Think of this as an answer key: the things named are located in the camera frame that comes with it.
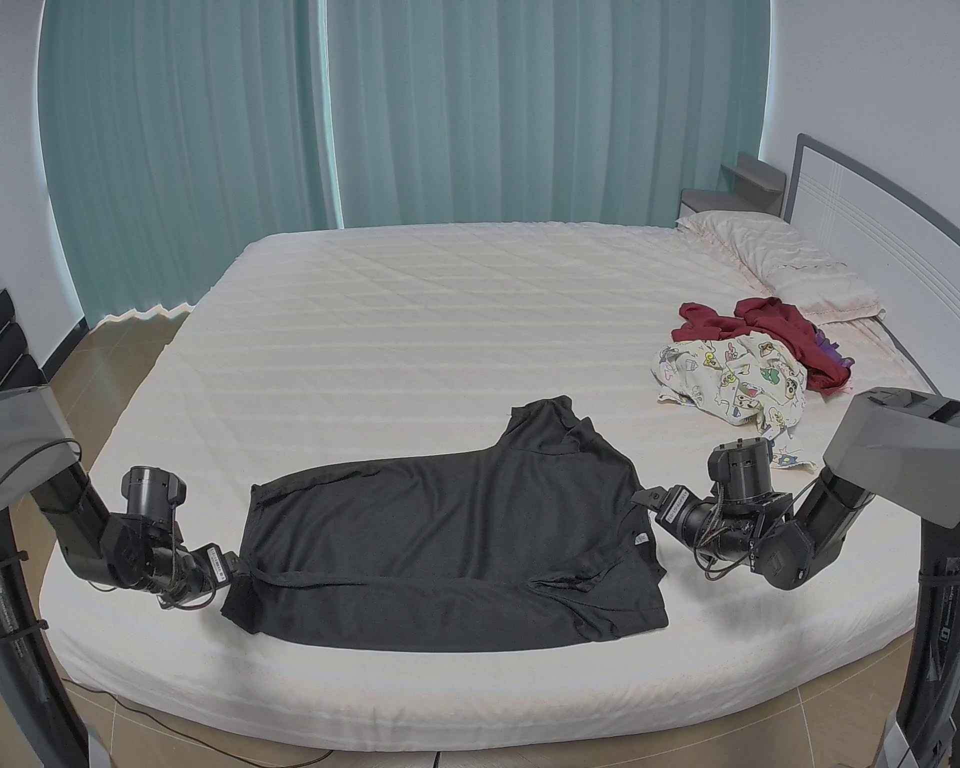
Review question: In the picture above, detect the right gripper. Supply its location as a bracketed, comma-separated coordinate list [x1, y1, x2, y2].
[633, 486, 710, 545]

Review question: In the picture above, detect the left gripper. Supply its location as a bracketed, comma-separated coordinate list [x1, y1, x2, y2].
[189, 545, 243, 601]

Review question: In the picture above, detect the black T-shirt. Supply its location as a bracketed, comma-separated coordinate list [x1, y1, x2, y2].
[219, 397, 670, 655]

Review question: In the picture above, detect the white printed pyjama top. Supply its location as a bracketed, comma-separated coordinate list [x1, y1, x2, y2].
[651, 336, 817, 474]

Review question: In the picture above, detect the dark red garment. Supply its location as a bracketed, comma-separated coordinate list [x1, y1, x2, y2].
[669, 297, 849, 393]

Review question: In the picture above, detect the purple garment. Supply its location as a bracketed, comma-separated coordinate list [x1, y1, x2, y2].
[813, 326, 858, 372]

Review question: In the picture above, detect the pale pink pillow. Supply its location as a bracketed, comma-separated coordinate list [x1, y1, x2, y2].
[675, 210, 885, 325]

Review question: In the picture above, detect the bed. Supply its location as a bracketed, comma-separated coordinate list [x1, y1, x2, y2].
[33, 133, 960, 751]

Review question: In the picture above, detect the grey bedside table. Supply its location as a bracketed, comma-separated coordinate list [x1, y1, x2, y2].
[678, 151, 787, 220]

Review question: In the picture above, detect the blue-green curtain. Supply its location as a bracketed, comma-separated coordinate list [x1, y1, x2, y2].
[37, 0, 346, 324]
[326, 0, 772, 230]

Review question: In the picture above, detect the black cable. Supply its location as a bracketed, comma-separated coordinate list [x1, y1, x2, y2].
[63, 675, 335, 755]
[693, 525, 759, 579]
[0, 438, 84, 489]

